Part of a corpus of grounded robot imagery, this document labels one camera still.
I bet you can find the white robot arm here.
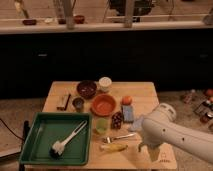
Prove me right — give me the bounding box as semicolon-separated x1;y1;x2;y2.
140;103;213;164

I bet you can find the orange red bowl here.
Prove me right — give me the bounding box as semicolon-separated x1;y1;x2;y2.
91;94;116;117

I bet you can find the dark brown bowl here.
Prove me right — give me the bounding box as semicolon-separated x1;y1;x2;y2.
77;80;97;99

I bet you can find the brown bowl on shelf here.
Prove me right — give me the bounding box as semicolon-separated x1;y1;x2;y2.
58;14;86;25

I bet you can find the dark red bowl on shelf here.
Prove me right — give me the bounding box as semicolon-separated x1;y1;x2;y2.
22;19;37;26

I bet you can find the white cup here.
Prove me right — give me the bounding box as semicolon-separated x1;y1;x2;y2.
98;77;112;93

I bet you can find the orange fruit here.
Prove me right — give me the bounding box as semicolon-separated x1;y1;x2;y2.
121;96;133;105

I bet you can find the wooden table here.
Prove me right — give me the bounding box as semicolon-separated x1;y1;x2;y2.
23;81;178;171

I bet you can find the blue sponge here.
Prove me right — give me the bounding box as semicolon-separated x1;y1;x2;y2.
122;105;134;123

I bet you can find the small grey cup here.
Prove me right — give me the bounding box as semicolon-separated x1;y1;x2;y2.
72;97;84;112

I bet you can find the dark grape bunch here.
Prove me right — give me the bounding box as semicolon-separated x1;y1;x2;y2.
111;112;123;129

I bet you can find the green plastic cup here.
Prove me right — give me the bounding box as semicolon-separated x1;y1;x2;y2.
95;118;108;134

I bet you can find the brown wooden block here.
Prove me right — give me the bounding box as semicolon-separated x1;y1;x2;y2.
57;94;71;111

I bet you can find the blue grey cloth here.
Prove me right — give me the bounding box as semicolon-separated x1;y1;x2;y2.
128;115;144;132

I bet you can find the metal fork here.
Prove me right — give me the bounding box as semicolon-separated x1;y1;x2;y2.
102;133;135;143

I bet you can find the yellow corn cob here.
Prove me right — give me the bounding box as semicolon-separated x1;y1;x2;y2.
100;143;128;153

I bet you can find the green plastic tray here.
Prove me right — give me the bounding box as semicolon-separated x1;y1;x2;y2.
19;113;92;166

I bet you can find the white dish brush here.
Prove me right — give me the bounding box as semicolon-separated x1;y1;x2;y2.
49;121;87;158

